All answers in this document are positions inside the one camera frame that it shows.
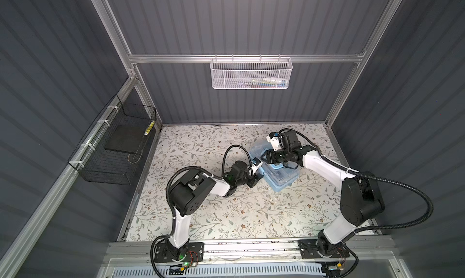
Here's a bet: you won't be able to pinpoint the light blue plastic toolbox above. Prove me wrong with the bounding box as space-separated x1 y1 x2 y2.
248 139 300 192

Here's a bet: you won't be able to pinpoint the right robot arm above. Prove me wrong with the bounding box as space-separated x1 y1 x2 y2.
260 129 385 257

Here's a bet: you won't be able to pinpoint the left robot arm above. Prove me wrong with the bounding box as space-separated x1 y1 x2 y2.
165 158 264 261

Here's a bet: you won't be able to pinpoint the items in white basket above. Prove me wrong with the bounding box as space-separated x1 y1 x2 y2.
241 78 288 89

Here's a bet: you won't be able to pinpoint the yellow green marker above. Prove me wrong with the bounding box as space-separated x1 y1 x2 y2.
144 121 155 136

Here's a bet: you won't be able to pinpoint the white perforated front panel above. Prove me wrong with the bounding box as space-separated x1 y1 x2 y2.
110 263 326 278

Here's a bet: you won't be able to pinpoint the black pad in basket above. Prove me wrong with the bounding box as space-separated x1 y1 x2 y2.
104 125 148 154

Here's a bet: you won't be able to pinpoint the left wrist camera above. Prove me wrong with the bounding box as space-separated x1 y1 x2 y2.
252 158 262 171

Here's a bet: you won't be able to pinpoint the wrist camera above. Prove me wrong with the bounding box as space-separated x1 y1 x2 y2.
252 158 262 171
266 131 283 151

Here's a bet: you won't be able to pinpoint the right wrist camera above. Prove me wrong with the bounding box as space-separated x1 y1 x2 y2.
266 131 283 151

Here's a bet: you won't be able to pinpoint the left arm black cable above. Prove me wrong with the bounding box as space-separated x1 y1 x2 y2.
150 144 255 278

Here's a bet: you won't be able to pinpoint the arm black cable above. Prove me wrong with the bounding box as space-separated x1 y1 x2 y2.
150 144 255 278
279 128 434 234

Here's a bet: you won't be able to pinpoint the white wire mesh basket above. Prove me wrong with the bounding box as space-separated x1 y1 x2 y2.
209 57 293 90

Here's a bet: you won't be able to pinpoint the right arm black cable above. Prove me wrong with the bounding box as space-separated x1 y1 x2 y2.
279 128 434 234

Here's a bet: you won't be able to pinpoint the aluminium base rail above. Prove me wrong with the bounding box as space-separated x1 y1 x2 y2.
103 235 399 265

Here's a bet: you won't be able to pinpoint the black wire basket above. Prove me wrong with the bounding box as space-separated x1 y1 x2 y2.
69 98 157 185

